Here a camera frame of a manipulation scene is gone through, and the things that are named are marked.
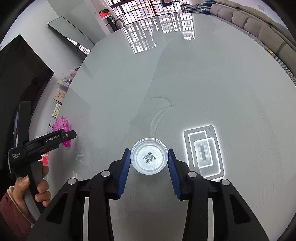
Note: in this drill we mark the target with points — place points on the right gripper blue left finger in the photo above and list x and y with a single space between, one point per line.
124 167

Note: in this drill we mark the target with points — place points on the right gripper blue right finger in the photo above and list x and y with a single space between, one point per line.
175 179

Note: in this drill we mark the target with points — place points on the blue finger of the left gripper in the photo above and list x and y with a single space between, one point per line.
66 137

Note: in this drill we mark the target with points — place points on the pink plastic shuttlecock skirt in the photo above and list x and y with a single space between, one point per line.
61 123

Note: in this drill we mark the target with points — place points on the white round plastic lid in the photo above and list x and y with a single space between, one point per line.
149 156

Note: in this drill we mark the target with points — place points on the red plastic bag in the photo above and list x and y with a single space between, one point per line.
45 159

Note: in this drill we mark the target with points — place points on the maroon left sleeve forearm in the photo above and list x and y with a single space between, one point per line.
14 224

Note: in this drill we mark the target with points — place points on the photo of man in black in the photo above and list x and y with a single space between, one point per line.
51 126

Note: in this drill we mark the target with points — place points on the pink plush toy on shelf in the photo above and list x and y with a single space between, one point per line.
73 72

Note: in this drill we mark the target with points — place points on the tall leaning mirror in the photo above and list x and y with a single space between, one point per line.
72 34

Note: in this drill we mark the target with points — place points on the round fan by window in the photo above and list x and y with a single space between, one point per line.
119 23

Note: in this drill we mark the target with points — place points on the black balcony window grille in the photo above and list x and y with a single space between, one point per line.
132 11

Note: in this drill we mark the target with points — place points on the patterned blanket on sofa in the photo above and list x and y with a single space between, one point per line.
203 8

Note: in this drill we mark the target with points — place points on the grey sectional sofa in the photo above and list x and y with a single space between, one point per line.
275 36

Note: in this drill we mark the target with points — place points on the yellow collage photo frame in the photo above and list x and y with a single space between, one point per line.
56 110

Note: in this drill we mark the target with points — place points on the beige baby photo frame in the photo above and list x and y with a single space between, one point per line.
59 95

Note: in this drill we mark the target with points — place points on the photo frame woman portrait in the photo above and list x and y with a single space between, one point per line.
65 80

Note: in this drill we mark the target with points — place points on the black wall television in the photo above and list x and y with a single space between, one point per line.
24 76

